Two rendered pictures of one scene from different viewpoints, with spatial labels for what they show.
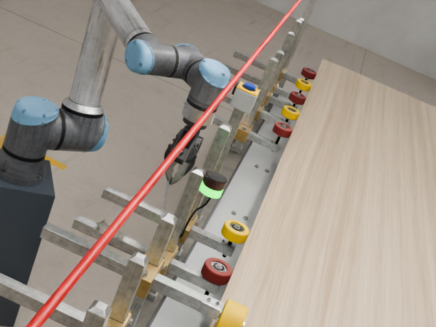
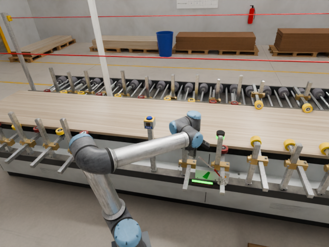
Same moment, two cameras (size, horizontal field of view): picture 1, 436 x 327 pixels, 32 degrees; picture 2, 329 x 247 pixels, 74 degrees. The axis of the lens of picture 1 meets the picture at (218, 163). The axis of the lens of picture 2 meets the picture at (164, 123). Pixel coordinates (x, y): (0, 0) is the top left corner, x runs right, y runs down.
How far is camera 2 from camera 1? 2.36 m
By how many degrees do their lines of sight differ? 69
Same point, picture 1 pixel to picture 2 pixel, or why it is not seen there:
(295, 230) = not seen: hidden behind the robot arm
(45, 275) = not seen: outside the picture
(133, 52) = (198, 140)
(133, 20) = (177, 136)
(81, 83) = (116, 202)
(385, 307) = (203, 115)
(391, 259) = (173, 112)
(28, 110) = (136, 233)
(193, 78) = (196, 124)
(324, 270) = not seen: hidden behind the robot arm
